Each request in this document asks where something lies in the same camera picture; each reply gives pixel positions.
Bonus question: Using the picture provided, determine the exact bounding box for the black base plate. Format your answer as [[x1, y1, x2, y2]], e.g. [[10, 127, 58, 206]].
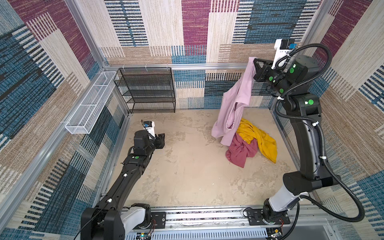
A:
[[134, 212, 167, 231], [242, 208, 291, 226]]

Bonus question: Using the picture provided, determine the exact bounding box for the black corrugated cable conduit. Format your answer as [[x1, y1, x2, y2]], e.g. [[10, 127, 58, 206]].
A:
[[274, 43, 366, 240]]

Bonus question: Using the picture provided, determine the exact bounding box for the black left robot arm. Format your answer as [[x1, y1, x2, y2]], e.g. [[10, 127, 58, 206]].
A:
[[78, 130, 166, 240]]

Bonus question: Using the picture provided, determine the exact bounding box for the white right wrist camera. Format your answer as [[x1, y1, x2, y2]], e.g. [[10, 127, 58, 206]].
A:
[[272, 38, 297, 69]]

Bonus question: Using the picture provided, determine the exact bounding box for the lilac cloth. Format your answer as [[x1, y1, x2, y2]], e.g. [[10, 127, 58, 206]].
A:
[[212, 57, 257, 146]]

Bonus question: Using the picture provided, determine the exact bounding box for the white wire basket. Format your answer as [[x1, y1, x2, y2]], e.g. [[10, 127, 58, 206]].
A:
[[65, 72, 117, 135]]

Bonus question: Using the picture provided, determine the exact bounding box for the yellow cloth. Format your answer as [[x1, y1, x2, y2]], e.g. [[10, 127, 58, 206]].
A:
[[237, 118, 278, 163]]

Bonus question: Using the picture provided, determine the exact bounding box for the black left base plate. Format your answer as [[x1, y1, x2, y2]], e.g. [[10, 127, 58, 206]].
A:
[[134, 212, 167, 231]]

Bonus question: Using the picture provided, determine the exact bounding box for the maroon cloth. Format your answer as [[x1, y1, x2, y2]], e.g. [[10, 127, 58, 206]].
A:
[[226, 133, 259, 168]]

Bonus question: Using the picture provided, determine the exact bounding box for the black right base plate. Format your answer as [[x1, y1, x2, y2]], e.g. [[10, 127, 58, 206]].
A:
[[242, 208, 291, 226]]

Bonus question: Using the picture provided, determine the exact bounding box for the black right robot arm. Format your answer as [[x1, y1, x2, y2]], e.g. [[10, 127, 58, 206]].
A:
[[253, 56, 337, 224]]

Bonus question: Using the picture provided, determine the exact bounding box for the black wire shelf rack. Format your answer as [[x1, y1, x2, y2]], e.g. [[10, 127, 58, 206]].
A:
[[115, 67, 176, 114]]

